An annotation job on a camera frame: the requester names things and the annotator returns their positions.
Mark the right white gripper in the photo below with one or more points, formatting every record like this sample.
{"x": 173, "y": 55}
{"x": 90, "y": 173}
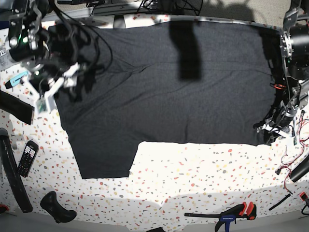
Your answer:
{"x": 43, "y": 89}

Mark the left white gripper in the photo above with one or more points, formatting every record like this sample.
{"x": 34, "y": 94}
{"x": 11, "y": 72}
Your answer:
{"x": 272, "y": 133}

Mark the dark grey T-shirt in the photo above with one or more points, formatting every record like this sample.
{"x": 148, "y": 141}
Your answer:
{"x": 178, "y": 82}

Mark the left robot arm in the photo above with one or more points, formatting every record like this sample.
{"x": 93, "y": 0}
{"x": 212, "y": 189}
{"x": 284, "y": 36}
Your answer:
{"x": 292, "y": 84}

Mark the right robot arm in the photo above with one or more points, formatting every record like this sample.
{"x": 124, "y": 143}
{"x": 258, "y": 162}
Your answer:
{"x": 62, "y": 55}

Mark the turquoise highlighter marker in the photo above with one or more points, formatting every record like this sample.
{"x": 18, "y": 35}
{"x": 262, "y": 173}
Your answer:
{"x": 16, "y": 80}

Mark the black cylinder tube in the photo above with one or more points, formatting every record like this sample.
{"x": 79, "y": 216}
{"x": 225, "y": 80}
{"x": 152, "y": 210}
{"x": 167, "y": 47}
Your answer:
{"x": 301, "y": 170}

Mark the black folded cloth strip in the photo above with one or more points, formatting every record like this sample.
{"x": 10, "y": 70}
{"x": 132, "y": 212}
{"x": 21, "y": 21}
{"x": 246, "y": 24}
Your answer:
{"x": 16, "y": 107}

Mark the clear LeRobot plastic box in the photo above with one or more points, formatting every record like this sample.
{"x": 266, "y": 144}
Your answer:
{"x": 5, "y": 59}

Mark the thin black stick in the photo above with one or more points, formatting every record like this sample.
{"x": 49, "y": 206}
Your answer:
{"x": 280, "y": 202}

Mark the grey monitor stand base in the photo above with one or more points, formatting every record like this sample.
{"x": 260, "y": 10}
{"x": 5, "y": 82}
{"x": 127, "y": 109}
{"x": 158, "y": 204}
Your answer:
{"x": 119, "y": 22}

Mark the black remote control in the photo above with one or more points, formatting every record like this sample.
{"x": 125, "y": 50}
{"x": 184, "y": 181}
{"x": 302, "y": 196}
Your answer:
{"x": 27, "y": 159}

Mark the small red black connector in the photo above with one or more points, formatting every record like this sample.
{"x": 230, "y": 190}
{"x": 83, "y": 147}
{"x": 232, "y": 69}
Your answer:
{"x": 303, "y": 196}

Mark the black blue bar clamp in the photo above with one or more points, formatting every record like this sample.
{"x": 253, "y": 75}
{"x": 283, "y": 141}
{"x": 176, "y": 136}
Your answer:
{"x": 225, "y": 218}

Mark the long black foam tube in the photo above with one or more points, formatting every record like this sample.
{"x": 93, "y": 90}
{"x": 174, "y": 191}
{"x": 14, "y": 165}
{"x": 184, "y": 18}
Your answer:
{"x": 10, "y": 168}

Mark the black game controller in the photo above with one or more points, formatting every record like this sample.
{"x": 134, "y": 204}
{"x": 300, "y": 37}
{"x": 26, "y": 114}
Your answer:
{"x": 50, "y": 204}

